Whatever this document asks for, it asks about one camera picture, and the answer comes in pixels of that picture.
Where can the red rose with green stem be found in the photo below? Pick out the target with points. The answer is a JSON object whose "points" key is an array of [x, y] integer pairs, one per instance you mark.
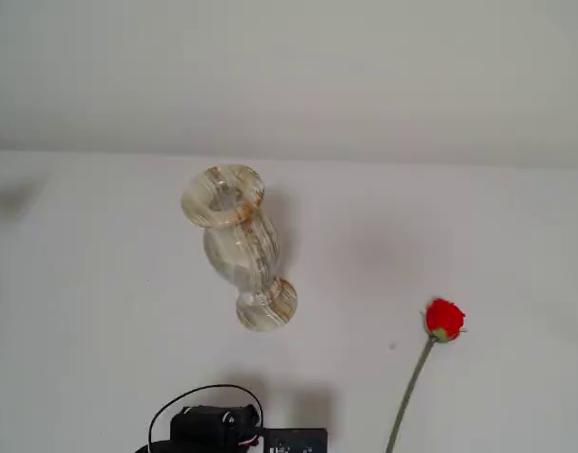
{"points": [[444, 318]]}

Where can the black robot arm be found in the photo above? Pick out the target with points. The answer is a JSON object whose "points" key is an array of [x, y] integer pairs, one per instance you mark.
{"points": [[199, 429]]}

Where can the striped onyx stone vase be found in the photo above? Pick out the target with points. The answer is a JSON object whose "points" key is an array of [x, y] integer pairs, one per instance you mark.
{"points": [[251, 255]]}

